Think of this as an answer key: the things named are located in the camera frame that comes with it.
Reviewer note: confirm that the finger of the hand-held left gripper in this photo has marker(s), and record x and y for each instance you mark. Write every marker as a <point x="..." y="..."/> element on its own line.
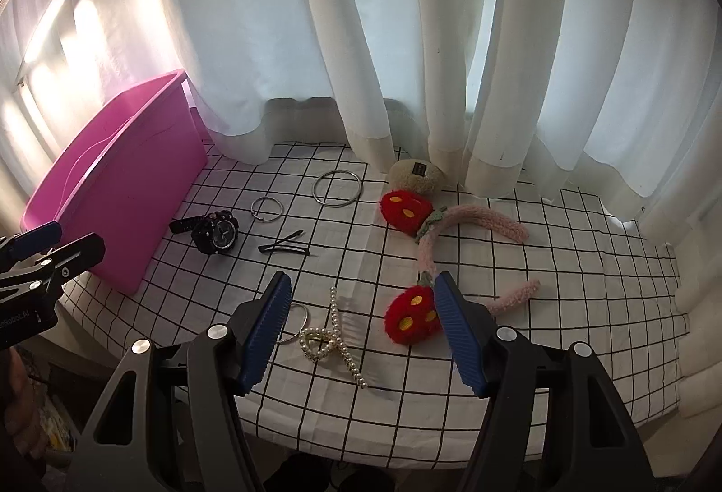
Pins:
<point x="35" y="237"/>
<point x="76" y="252"/>

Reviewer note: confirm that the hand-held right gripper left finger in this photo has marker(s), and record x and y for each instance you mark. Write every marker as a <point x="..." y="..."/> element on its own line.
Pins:
<point x="265" y="334"/>

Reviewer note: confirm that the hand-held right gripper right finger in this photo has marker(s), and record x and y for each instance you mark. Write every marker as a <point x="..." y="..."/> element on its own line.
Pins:
<point x="457" y="334"/>

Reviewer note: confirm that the pink plastic bin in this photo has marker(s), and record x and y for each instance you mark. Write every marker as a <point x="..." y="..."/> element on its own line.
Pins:
<point x="113" y="187"/>

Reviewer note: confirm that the beige fluffy pouch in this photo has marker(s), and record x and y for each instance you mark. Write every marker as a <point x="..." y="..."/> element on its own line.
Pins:
<point x="412" y="179"/>

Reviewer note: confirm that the white black-checked tablecloth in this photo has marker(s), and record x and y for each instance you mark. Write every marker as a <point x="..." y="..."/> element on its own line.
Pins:
<point x="507" y="356"/>

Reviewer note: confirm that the pearl hair claw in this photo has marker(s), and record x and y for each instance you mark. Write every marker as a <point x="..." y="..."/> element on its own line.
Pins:
<point x="334" y="311"/>

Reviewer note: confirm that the black hair clip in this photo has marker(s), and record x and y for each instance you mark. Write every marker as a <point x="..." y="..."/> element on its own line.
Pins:
<point x="263" y="248"/>

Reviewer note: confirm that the black wrist watch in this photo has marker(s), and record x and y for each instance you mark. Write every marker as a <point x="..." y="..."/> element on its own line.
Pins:
<point x="217" y="235"/>

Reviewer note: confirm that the pink strawberry plush headband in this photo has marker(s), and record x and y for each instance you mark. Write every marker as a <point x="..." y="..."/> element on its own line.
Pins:
<point x="403" y="210"/>

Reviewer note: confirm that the large silver bangle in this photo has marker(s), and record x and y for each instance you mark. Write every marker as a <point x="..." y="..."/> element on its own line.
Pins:
<point x="335" y="209"/>

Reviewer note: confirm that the white curtain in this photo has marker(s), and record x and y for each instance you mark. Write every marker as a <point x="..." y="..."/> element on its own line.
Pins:
<point x="395" y="18"/>

